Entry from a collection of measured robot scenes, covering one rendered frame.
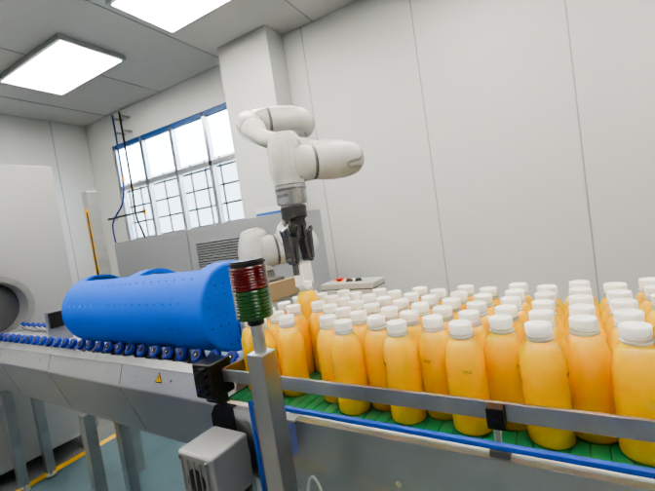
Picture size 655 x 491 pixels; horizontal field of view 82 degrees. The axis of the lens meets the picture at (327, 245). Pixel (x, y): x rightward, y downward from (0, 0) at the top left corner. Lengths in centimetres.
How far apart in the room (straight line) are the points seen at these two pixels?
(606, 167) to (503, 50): 124
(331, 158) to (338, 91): 308
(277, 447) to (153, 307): 74
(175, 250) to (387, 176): 210
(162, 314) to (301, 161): 64
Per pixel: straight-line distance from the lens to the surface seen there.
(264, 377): 68
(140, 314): 139
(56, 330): 235
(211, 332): 117
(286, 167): 107
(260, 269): 64
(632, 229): 367
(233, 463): 97
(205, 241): 341
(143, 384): 151
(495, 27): 387
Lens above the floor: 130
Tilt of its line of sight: 3 degrees down
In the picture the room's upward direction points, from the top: 9 degrees counter-clockwise
